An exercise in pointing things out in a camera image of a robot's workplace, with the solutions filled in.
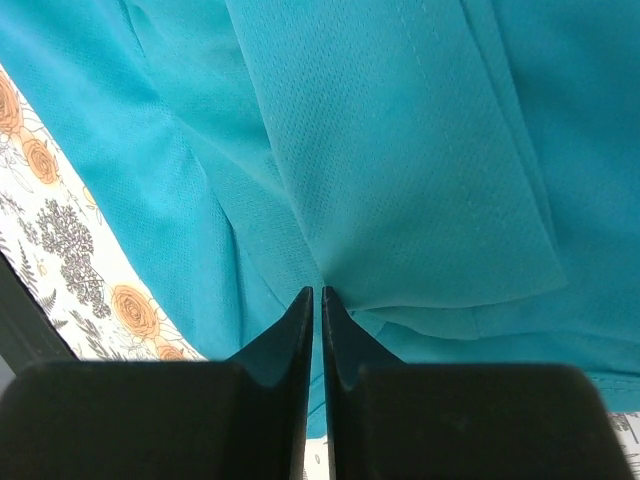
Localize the floral patterned table mat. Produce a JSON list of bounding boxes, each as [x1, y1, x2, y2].
[[0, 67, 640, 480]]

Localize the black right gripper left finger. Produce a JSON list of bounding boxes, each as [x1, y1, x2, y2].
[[1, 288, 313, 479]]

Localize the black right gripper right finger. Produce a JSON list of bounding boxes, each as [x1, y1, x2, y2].
[[322, 287, 632, 479]]

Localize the teal t shirt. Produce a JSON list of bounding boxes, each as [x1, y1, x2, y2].
[[1, 1, 639, 412]]

